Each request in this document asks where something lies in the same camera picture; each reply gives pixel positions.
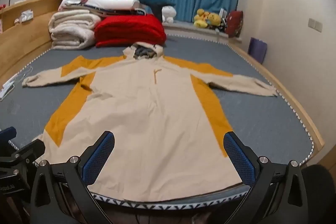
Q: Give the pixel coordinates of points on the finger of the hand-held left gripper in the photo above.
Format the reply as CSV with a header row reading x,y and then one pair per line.
x,y
8,133

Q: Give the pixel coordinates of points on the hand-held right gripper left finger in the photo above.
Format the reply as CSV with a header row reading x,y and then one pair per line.
x,y
97,158

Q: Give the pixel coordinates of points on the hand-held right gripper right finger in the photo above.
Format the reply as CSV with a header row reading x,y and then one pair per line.
x,y
240,158

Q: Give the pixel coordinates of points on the cream and yellow hooded jacket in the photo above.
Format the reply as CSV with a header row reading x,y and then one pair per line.
x,y
147,108

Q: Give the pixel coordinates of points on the purple box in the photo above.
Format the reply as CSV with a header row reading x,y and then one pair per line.
x,y
257,50

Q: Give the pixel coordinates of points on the white crumpled cloth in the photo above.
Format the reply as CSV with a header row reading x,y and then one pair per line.
x,y
27,16

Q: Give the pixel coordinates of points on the cream folded fleece blanket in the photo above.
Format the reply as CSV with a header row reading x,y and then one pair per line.
x,y
71,29

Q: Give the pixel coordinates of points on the red folded blanket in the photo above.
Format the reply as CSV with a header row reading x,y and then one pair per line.
x,y
130,29

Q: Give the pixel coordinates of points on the dark red cushion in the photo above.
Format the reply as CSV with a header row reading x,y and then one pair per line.
x,y
234,23

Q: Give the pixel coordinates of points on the window sill ledge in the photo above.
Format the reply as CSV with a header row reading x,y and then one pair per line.
x,y
189,28

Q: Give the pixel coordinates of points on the yellow plush toy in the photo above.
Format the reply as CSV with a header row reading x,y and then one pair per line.
x,y
214,19
201,16

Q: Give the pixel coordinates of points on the white folded quilt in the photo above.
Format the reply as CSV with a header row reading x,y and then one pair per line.
x,y
110,3

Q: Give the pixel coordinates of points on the white plush toy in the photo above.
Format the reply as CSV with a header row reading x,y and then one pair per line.
x,y
168,14

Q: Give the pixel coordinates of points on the wooden bed frame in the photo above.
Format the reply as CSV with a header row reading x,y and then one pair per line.
x,y
26,37

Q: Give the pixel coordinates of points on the wall socket plate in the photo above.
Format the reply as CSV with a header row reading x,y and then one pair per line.
x,y
315,25

